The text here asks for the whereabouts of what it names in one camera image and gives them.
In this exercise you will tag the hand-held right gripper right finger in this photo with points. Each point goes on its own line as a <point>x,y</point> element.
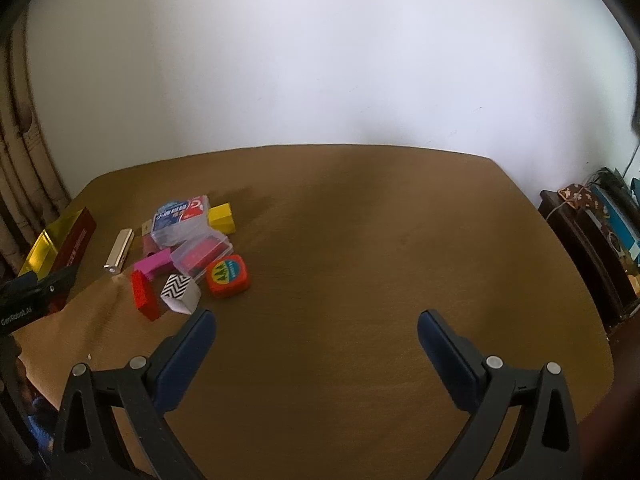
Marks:
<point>445,355</point>

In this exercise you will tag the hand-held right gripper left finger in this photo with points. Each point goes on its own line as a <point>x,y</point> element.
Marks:
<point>192,345</point>

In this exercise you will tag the black white zigzag box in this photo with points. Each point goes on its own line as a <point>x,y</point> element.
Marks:
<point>180,292</point>

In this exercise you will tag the red block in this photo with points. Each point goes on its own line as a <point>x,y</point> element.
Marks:
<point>145,296</point>

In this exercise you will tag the red and gold box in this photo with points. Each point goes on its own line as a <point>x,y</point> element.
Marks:
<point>75,240</point>

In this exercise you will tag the orange tape measure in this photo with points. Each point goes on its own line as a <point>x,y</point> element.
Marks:
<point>228,275</point>

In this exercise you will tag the clear box with pink contents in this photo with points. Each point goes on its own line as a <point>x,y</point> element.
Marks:
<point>200,255</point>

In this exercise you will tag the pink block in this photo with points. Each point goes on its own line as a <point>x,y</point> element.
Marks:
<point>152,264</point>

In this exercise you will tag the yellow block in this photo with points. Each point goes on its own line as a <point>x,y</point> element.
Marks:
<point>221,217</point>

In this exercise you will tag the silver metal bar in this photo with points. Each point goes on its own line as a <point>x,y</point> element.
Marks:
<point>119,251</point>

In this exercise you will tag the small pink piece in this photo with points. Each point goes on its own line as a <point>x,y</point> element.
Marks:
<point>149,245</point>

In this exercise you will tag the blue cloth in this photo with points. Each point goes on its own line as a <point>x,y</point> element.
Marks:
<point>41,425</point>

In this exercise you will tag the small tan piece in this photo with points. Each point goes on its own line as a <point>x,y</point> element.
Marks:
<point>147,227</point>

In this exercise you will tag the beige patterned curtain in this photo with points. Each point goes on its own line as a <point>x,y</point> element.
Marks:
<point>25,160</point>

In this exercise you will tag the dark wooden cabinet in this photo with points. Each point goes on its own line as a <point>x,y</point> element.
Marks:
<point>585,260</point>

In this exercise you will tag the brown patterned pouch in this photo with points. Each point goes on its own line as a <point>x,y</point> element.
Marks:
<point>580,197</point>

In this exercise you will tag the blue cardboard box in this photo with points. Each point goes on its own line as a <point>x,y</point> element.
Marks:
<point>620,220</point>

